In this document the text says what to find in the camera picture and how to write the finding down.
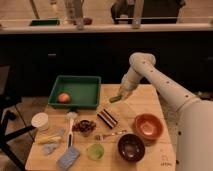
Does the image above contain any green pepper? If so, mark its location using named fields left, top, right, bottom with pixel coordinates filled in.
left=109, top=96, right=122, bottom=103

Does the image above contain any silver fork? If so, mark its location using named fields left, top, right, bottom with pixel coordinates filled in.
left=95, top=130, right=127, bottom=141

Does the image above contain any bowl of dark grapes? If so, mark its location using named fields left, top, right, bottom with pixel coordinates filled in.
left=72, top=120, right=96, bottom=137

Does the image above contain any black chair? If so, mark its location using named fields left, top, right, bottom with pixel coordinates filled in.
left=0, top=66, right=34, bottom=171

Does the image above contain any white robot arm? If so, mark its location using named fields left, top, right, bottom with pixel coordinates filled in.
left=118, top=52, right=213, bottom=171

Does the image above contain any red apple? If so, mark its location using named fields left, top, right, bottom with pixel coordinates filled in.
left=58, top=93, right=71, bottom=103

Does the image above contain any blue sponge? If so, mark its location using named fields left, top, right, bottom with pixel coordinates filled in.
left=57, top=146, right=80, bottom=171

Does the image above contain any green plastic tray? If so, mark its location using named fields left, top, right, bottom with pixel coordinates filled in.
left=48, top=75, right=101, bottom=110

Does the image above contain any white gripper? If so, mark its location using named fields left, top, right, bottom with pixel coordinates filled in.
left=118, top=76, right=137, bottom=100

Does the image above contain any green plastic cup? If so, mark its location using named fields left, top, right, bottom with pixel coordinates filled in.
left=87, top=144, right=104, bottom=160

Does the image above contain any black white striped block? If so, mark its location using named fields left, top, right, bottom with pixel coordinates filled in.
left=97, top=109, right=118, bottom=129

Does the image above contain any white paper cup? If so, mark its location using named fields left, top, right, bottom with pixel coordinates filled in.
left=31, top=112, right=49, bottom=131

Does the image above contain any green object on counter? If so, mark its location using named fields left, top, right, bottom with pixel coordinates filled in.
left=29, top=19, right=60, bottom=26

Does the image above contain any grey crumpled cloth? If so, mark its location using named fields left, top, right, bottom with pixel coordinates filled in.
left=43, top=143, right=58, bottom=155

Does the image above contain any orange bowl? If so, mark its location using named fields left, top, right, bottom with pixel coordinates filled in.
left=134, top=114, right=164, bottom=141

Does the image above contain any dark brown bowl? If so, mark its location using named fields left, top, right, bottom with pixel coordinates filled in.
left=117, top=134, right=145, bottom=162

